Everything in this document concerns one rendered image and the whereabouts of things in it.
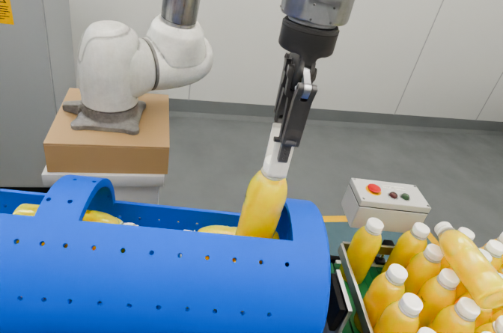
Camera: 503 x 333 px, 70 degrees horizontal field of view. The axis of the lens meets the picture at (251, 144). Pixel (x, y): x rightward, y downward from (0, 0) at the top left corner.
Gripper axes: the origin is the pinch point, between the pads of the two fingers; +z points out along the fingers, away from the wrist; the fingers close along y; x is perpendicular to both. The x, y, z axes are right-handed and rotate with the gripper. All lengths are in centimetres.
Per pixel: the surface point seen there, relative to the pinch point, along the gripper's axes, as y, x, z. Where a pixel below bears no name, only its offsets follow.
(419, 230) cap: -14, 43, 27
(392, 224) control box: -23, 42, 33
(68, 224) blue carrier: 6.6, -30.6, 13.6
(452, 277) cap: -1, 44, 27
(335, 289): 0.8, 18.8, 31.5
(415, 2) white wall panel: -301, 166, 6
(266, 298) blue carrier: 12.9, 0.7, 19.0
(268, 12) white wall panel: -279, 28, 33
